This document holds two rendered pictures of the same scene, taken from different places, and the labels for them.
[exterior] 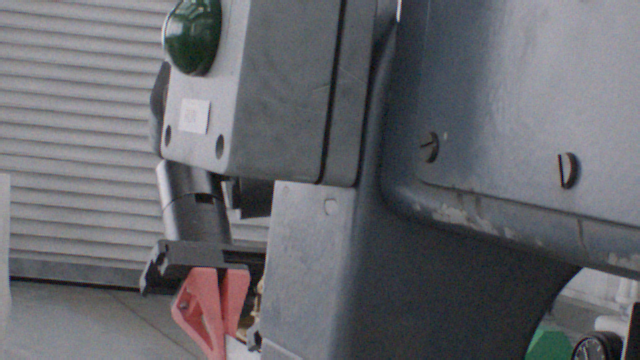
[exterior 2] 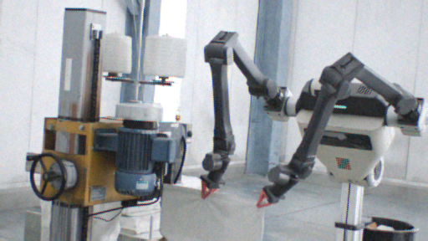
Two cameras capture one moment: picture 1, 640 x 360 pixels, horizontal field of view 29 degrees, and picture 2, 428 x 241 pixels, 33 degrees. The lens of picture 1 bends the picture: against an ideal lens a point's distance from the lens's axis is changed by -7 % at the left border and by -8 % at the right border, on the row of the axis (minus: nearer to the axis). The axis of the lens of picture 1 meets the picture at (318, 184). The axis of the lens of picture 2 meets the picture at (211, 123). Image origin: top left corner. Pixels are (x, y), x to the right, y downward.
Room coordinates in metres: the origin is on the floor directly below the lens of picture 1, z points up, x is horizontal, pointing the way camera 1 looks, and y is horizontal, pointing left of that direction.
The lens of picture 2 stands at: (3.23, -1.62, 1.54)
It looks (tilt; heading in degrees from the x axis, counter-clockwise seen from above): 4 degrees down; 147
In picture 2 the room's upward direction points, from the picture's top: 5 degrees clockwise
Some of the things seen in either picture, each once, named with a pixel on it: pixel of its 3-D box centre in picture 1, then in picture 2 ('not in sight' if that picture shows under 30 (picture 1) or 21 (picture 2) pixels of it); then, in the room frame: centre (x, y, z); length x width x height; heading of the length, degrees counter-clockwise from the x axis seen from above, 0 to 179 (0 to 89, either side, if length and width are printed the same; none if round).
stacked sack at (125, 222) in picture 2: not in sight; (140, 220); (-2.06, 1.17, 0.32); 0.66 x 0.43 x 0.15; 116
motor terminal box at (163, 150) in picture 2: not in sight; (163, 152); (0.87, -0.30, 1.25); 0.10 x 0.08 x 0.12; 139
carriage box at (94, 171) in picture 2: not in sight; (93, 159); (0.57, -0.45, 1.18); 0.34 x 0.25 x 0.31; 114
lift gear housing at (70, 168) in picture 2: not in sight; (62, 174); (0.67, -0.62, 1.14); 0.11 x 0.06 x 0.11; 24
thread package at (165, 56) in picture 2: not in sight; (165, 57); (0.74, -0.25, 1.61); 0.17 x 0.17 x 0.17
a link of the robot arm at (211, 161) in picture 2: not in sight; (217, 155); (0.85, -0.05, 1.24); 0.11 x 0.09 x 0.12; 112
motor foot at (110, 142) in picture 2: not in sight; (114, 141); (0.74, -0.45, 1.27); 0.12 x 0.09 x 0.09; 114
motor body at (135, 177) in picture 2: not in sight; (135, 161); (0.81, -0.38, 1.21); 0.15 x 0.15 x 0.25
